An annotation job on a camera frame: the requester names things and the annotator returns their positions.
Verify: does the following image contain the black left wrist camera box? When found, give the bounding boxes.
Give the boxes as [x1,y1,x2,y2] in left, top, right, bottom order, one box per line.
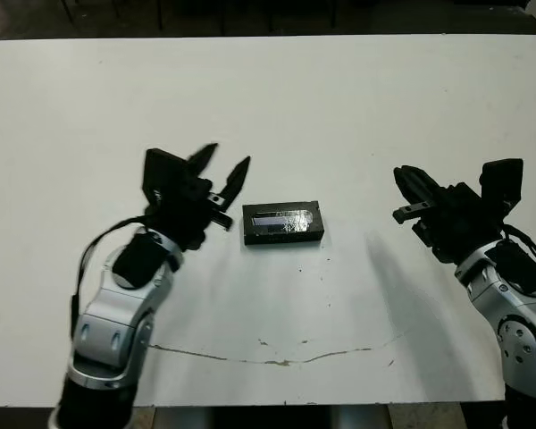
[142,148,194,211]

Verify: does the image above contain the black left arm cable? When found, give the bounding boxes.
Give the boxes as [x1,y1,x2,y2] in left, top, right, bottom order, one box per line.
[71,214,162,332]

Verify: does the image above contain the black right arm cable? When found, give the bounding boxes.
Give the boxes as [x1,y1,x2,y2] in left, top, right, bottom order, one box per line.
[499,223,536,285]

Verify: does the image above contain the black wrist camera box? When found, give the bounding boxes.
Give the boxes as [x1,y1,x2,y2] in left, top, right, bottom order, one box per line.
[142,148,194,211]
[478,158,524,214]

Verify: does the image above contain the silver right robot leg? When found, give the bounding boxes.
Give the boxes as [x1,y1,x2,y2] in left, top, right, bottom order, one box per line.
[334,405,392,429]

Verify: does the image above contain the black box lid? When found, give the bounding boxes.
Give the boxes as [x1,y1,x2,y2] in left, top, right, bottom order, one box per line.
[240,199,326,248]

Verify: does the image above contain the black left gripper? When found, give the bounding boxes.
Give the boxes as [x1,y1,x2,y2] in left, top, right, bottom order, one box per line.
[145,142,252,251]

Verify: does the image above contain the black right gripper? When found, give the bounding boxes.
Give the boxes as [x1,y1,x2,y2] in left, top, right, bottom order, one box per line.
[392,164,505,265]

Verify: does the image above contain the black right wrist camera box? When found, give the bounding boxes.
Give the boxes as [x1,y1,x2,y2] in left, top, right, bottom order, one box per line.
[478,158,524,214]

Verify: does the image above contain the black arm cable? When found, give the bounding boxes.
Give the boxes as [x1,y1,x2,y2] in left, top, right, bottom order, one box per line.
[71,214,162,332]
[499,223,536,285]

